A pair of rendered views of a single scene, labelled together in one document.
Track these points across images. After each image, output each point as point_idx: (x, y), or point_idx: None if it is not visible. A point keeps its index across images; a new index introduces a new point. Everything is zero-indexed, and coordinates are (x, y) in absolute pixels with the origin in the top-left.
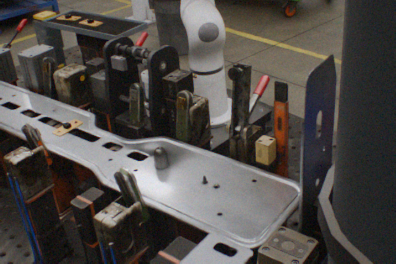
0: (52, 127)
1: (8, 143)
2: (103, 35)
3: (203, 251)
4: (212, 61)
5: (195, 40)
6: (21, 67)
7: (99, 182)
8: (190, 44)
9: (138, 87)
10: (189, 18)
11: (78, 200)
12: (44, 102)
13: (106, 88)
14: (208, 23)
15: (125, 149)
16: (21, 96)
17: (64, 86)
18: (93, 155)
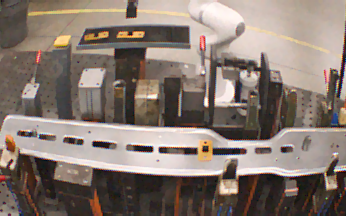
0: (188, 155)
1: (99, 181)
2: (170, 45)
3: None
4: (228, 48)
5: (231, 35)
6: (81, 99)
7: (255, 182)
8: (224, 38)
9: (258, 93)
10: (223, 19)
11: (289, 192)
12: (133, 131)
13: (212, 99)
14: (241, 23)
15: (275, 148)
16: (98, 131)
17: (153, 108)
18: (261, 162)
